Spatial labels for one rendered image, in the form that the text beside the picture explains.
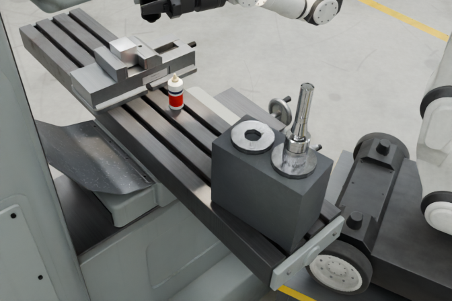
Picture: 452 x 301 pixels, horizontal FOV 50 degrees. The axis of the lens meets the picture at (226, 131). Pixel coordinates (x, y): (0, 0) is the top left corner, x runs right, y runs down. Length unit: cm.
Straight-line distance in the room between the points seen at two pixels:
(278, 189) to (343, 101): 202
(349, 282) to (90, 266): 76
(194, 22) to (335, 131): 139
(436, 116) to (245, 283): 94
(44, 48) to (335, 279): 117
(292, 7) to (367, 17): 252
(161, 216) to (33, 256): 42
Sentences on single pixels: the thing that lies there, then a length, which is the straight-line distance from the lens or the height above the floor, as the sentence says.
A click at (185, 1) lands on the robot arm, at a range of 115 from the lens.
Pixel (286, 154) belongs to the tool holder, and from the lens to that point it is 92.
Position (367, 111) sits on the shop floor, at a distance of 290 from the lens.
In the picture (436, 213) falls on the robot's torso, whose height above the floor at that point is 70.
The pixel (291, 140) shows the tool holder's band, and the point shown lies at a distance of 89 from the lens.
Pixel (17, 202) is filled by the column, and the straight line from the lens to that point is 99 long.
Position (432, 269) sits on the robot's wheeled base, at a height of 57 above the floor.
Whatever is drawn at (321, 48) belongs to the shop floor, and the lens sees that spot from 336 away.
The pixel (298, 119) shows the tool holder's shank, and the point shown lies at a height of 121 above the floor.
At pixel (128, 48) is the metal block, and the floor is 104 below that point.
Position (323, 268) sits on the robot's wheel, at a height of 47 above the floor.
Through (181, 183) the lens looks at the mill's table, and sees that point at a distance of 116.
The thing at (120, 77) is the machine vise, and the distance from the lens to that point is 134.
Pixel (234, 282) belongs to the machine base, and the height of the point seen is 20.
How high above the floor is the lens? 177
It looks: 43 degrees down
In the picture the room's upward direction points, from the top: 3 degrees clockwise
